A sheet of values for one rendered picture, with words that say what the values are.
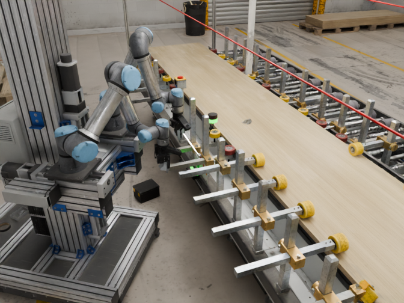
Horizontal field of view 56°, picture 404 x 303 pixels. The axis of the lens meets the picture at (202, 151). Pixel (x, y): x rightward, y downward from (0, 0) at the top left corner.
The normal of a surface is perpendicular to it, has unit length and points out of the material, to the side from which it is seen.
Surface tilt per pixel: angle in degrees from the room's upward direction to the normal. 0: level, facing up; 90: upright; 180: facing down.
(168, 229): 0
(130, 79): 85
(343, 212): 0
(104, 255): 0
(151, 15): 90
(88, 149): 95
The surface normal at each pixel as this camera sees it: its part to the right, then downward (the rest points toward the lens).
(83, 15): 0.28, 0.48
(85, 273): 0.00, -0.87
